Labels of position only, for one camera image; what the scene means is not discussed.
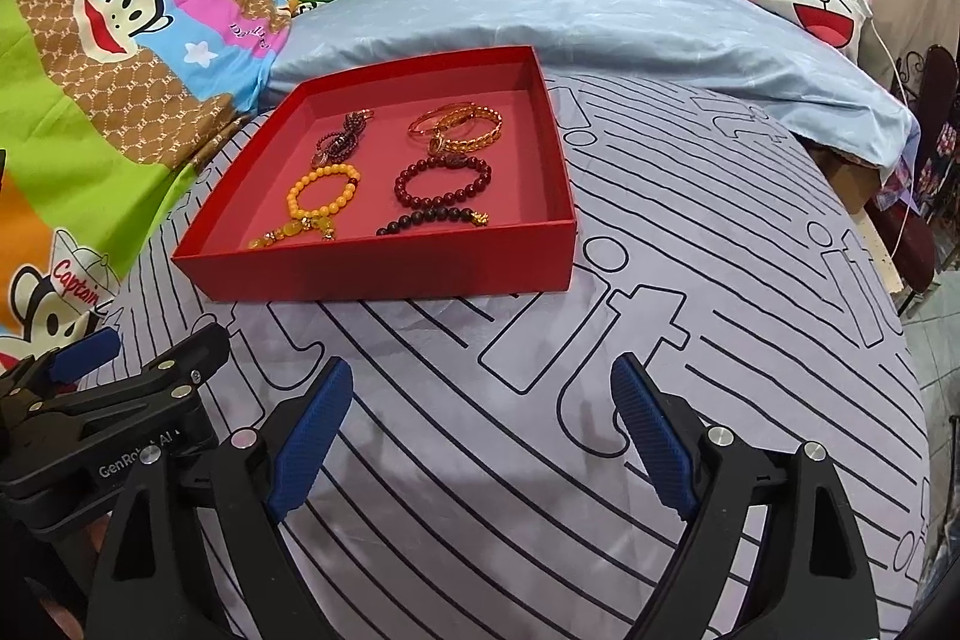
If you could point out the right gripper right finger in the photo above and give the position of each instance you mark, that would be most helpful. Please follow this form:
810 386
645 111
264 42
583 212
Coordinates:
811 577

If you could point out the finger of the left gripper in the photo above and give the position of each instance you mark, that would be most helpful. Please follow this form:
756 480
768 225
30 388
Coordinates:
170 378
70 364

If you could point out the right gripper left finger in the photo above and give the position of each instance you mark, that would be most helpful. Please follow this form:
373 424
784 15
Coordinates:
153 579

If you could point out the black bead bracelet gold charm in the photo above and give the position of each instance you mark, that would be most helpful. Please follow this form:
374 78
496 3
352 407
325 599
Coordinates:
433 217

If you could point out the gold woven bangle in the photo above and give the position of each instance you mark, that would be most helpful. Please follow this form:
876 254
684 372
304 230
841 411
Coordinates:
464 130

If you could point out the thin rose gold bangle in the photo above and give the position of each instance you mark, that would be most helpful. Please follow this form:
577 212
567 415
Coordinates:
435 119

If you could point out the striped lilac bed cover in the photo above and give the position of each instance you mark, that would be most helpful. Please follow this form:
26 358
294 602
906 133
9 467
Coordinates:
481 486

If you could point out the red shallow tray box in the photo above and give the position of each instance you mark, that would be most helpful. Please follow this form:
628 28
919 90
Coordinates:
294 216

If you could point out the colourful cartoon monkey blanket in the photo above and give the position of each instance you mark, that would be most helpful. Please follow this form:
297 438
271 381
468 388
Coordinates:
109 110

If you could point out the dark wooden chair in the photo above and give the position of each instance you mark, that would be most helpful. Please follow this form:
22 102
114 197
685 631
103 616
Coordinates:
931 81

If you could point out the light blue blanket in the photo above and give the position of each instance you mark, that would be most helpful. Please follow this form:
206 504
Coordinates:
729 46

